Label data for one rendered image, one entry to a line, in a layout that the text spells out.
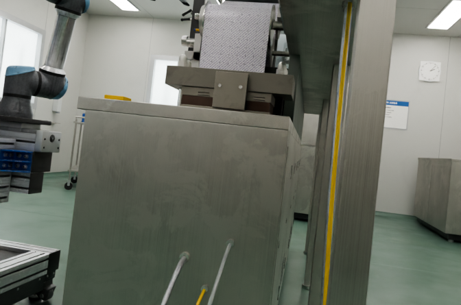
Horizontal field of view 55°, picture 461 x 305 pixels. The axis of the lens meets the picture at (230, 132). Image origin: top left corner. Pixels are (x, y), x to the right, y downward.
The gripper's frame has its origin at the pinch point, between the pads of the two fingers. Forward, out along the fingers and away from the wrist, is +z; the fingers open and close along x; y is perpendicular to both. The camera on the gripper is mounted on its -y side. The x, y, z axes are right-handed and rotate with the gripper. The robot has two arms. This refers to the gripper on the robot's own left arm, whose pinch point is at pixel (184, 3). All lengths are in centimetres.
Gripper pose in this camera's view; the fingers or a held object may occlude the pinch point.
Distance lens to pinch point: 175.0
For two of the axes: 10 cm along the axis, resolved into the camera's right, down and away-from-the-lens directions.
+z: 6.8, 7.2, -1.5
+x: 1.7, 0.5, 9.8
